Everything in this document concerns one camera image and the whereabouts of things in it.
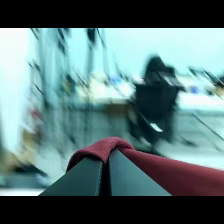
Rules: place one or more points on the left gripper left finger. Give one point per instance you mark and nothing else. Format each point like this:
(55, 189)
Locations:
(81, 180)

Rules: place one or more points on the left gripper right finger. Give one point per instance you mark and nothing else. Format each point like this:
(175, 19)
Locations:
(131, 176)

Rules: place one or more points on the dark red T-shirt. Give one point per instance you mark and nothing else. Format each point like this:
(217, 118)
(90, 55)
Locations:
(173, 173)

